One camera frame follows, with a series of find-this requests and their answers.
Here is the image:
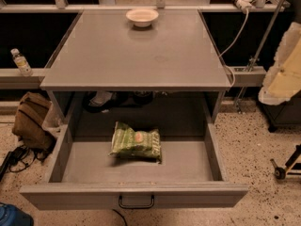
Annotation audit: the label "white bowl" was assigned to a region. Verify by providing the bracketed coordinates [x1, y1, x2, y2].
[126, 8, 159, 27]

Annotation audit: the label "black cables on floor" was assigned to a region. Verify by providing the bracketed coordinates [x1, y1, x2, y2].
[0, 144, 48, 182]

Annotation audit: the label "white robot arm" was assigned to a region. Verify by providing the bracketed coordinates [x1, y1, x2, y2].
[258, 22, 301, 105]

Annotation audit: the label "green jalapeno chip bag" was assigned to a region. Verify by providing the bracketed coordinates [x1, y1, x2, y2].
[109, 121, 162, 163]

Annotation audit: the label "black drawer handle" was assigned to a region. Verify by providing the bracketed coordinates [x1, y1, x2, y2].
[119, 195, 155, 209]

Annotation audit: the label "clear plastic water bottle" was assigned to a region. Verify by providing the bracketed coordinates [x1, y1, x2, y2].
[10, 48, 33, 76]

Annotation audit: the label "metal pole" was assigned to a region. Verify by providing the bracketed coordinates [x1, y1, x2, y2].
[234, 0, 285, 114]

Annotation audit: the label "grey open drawer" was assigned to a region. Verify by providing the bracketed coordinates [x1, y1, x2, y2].
[19, 92, 249, 211]

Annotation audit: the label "brown backpack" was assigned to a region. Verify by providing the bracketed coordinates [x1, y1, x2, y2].
[12, 92, 55, 151]

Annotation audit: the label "black yellow wheeled stand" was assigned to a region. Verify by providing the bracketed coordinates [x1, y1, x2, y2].
[270, 145, 301, 180]

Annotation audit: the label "white power cable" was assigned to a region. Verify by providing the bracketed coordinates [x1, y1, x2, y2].
[218, 7, 250, 88]

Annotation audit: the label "grey counter cabinet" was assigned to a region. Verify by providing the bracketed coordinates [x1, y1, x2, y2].
[41, 9, 230, 118]

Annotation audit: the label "white power adapter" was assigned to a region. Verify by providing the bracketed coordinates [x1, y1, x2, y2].
[231, 0, 252, 13]

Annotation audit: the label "blue object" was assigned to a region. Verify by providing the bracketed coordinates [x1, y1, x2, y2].
[0, 204, 34, 226]

